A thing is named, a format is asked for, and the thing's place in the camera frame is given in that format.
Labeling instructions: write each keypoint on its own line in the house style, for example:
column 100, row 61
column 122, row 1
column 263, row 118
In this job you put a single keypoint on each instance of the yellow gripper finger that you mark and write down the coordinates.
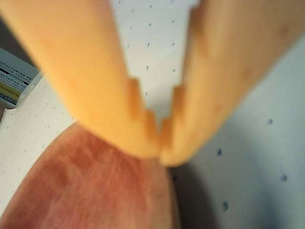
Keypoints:
column 78, row 71
column 226, row 71

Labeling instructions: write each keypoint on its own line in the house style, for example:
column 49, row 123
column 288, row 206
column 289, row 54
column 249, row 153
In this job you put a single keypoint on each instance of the white box with striped label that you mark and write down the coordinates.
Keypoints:
column 14, row 78

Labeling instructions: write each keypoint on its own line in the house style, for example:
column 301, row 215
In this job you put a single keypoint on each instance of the round brown wooden bowl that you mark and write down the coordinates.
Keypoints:
column 83, row 186

